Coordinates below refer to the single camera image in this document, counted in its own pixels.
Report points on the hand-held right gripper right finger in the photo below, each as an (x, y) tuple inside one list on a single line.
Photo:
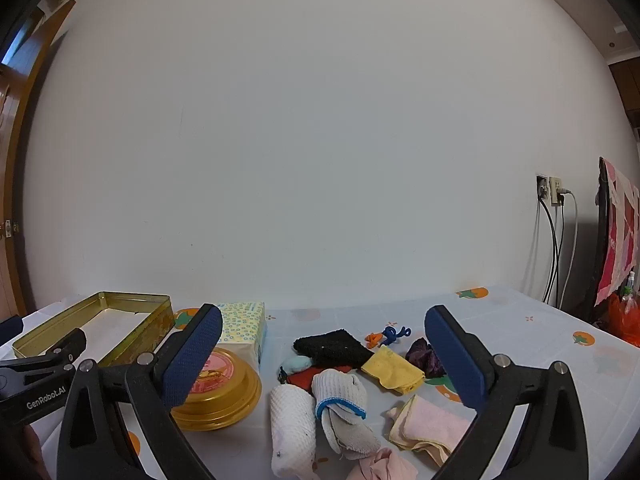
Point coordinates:
[(460, 360)]

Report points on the round gold tin pink label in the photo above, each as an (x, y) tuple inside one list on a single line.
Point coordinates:
[(235, 385)]

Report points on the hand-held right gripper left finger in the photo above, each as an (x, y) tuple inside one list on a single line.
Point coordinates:
[(195, 355)]

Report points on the purple scrunchie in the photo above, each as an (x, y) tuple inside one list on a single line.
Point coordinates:
[(422, 357)]

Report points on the yellow patterned tissue pack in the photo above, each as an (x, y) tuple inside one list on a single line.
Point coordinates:
[(245, 325)]

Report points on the rectangular gold tin box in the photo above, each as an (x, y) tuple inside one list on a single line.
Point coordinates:
[(135, 330)]

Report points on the blue transom window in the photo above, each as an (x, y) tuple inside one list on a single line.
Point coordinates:
[(17, 45)]

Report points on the pink patchwork cloth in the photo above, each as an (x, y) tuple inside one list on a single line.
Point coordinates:
[(622, 240)]

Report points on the red fabric pouch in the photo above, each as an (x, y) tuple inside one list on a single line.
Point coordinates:
[(305, 379)]

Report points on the yellow cloth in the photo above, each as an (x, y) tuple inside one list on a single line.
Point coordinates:
[(392, 370)]

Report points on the black knitted cloth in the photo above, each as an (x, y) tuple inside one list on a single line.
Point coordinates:
[(330, 347)]

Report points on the pale pink cloth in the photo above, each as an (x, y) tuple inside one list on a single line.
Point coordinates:
[(382, 467)]

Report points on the silver wall socket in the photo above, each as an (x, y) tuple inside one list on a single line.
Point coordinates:
[(542, 186)]

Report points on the plain white waffle sock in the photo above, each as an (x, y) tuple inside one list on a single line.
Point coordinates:
[(292, 425)]

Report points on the white sock with blue band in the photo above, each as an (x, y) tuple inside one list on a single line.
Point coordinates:
[(340, 385)]

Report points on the small light blue cloth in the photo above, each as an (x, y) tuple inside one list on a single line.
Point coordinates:
[(297, 364)]

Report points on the wooden door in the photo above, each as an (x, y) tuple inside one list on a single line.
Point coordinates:
[(15, 160)]

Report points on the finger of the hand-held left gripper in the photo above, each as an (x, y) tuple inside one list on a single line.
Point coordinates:
[(60, 347), (10, 329)]

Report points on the orange and blue pipe cleaner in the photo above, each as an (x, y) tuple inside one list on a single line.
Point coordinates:
[(392, 334)]

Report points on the pink towel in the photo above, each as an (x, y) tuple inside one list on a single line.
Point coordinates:
[(430, 425)]

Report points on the orange plastic bag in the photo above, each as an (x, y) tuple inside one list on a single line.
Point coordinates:
[(625, 320)]

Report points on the wooden cabinet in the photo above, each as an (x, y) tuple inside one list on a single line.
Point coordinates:
[(627, 90)]

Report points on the green capped bottle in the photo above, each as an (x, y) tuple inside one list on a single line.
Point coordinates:
[(629, 285)]

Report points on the fruit print tablecloth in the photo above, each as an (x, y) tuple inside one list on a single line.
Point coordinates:
[(525, 340)]

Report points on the beige wall socket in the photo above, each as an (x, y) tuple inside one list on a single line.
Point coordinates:
[(556, 190)]

